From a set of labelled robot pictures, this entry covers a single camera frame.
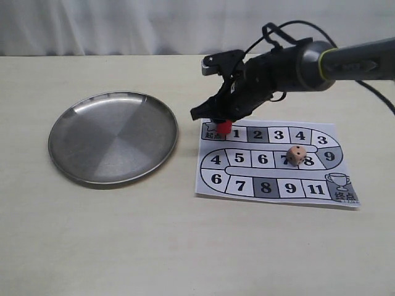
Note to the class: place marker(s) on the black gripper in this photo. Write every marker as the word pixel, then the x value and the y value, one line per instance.
pixel 251 89

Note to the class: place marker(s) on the red cylinder game piece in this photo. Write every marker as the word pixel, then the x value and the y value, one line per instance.
pixel 224 128

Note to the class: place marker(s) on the wooden die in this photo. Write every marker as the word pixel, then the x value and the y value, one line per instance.
pixel 296 155

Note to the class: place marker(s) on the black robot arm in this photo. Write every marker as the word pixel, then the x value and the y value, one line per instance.
pixel 307 66

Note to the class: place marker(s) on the paper number game board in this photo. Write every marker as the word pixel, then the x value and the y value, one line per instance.
pixel 250 164

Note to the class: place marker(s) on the round stainless steel plate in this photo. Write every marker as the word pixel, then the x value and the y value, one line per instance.
pixel 113 138

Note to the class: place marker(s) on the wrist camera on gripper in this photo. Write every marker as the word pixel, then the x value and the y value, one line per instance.
pixel 223 63

